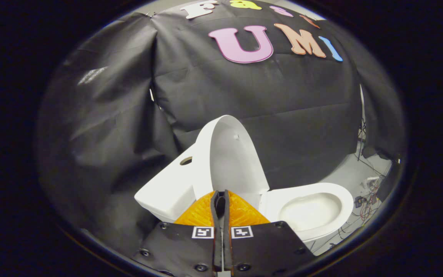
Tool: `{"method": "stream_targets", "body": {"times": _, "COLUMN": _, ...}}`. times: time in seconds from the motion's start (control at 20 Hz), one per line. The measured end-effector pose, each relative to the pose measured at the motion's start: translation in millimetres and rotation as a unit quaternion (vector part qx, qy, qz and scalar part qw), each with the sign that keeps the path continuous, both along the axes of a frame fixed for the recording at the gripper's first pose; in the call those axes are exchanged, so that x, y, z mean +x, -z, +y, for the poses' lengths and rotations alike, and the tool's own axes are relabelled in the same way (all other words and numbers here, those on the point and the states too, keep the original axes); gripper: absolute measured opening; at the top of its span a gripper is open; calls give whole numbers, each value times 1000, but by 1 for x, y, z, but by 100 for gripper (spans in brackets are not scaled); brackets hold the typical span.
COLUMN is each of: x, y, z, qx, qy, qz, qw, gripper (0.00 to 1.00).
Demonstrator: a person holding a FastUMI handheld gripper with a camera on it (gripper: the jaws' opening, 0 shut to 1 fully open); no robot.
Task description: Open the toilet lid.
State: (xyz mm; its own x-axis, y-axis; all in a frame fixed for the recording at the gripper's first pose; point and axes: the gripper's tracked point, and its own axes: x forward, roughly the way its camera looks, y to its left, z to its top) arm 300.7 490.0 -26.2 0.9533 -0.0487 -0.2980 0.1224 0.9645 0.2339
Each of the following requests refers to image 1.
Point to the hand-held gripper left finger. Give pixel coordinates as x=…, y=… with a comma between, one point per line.
x=183, y=250

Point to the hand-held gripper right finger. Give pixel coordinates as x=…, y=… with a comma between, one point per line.
x=267, y=250

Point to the white toilet lid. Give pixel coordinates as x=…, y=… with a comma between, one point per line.
x=233, y=161

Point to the white toilet with tank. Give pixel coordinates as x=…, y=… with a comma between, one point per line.
x=167, y=188

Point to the white power strip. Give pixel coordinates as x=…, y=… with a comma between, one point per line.
x=373, y=182

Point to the black backdrop cloth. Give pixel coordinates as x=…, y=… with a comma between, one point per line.
x=244, y=96

